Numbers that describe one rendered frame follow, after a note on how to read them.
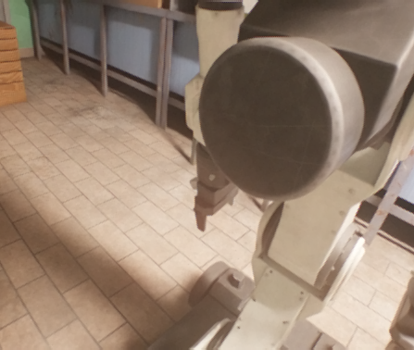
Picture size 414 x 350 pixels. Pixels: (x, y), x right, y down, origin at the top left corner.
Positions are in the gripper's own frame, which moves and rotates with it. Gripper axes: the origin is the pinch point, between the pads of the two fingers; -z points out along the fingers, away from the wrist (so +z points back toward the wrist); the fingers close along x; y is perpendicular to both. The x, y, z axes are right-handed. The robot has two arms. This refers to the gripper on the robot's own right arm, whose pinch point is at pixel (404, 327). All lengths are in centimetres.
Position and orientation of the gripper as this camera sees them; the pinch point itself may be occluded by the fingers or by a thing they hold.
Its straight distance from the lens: 66.4
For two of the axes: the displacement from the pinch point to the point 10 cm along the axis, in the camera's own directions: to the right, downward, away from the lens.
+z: -0.1, -7.5, -6.6
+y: -7.4, -4.4, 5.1
